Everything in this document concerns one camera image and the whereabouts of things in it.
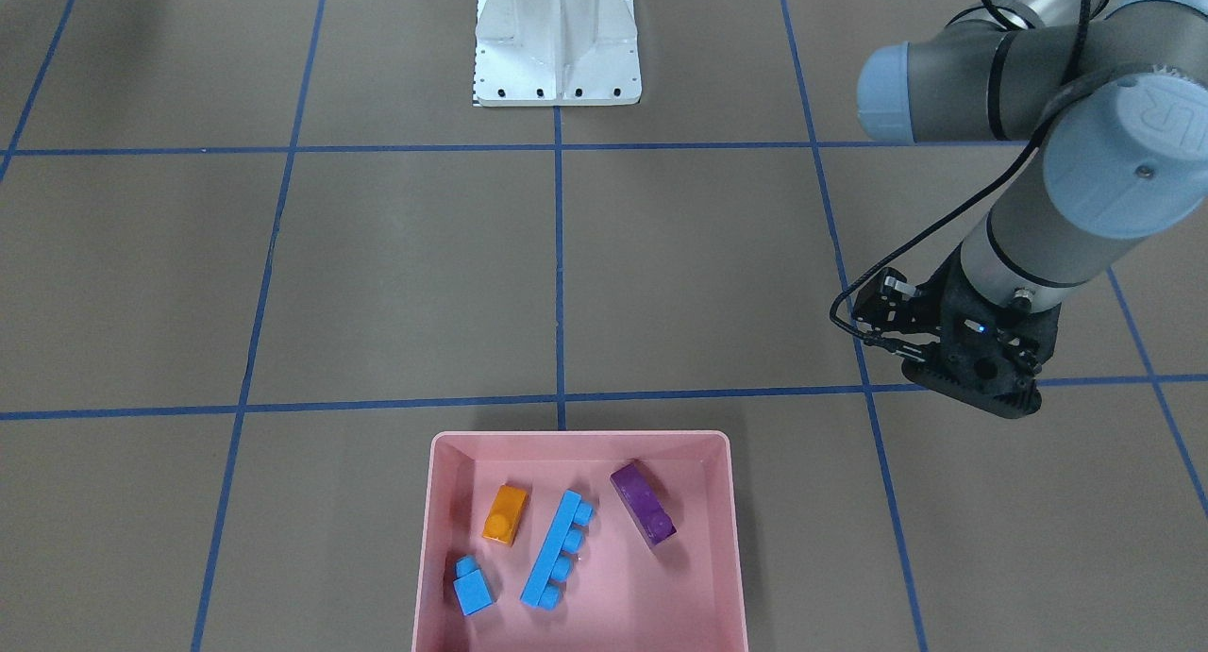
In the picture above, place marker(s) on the white pedestal column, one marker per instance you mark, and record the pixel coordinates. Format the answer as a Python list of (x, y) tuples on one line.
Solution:
[(556, 53)]

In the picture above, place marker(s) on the long blue block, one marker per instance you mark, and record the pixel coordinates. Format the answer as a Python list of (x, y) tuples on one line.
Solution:
[(557, 554)]

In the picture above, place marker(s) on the purple block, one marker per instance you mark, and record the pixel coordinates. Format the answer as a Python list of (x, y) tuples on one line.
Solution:
[(643, 504)]

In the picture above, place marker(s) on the orange block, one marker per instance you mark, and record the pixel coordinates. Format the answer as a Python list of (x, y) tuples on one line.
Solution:
[(505, 514)]

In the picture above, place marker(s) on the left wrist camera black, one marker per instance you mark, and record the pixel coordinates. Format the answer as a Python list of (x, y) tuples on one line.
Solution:
[(888, 303)]

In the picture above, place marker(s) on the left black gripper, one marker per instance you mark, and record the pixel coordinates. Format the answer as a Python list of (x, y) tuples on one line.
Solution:
[(936, 309)]

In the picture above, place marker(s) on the small blue block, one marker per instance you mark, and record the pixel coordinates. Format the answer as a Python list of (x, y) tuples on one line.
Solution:
[(471, 586)]

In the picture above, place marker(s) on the pink plastic box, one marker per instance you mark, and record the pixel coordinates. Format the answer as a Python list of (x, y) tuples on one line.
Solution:
[(686, 594)]

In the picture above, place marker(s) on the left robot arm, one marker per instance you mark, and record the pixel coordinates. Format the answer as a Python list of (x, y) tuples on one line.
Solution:
[(1108, 99)]

